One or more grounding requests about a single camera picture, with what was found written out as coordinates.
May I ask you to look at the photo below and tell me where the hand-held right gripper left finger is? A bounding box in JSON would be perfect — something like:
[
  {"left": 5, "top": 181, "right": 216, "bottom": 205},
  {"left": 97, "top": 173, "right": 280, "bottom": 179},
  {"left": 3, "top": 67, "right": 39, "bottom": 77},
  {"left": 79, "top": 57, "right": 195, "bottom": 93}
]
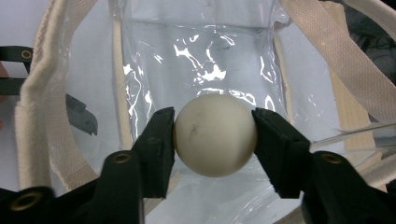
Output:
[{"left": 92, "top": 106, "right": 177, "bottom": 224}]

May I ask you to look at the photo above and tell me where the transparent bag with beige trim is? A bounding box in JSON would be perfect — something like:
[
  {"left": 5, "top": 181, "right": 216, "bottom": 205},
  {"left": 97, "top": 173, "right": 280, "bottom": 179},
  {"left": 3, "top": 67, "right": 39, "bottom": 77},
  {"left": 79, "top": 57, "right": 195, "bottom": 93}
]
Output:
[{"left": 13, "top": 0, "right": 396, "bottom": 224}]

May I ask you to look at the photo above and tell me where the cream white ball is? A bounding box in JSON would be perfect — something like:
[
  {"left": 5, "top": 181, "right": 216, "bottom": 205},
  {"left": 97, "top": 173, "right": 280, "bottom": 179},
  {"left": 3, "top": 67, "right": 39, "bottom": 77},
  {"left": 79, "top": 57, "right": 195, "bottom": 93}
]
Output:
[{"left": 172, "top": 92, "right": 259, "bottom": 178}]

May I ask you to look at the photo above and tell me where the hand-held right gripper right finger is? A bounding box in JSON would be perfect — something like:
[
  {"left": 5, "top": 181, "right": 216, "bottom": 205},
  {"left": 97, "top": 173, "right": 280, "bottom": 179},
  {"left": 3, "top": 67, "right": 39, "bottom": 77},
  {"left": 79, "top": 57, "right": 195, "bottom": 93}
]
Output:
[{"left": 251, "top": 107, "right": 396, "bottom": 224}]

